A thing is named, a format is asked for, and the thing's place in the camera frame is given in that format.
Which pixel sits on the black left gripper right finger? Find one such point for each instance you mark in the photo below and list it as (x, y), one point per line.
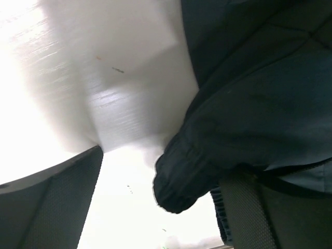
(276, 214)

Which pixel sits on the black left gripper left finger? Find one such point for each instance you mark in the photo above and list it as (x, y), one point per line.
(48, 209)

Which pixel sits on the dark navy shorts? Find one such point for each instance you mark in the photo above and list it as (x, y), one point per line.
(263, 70)

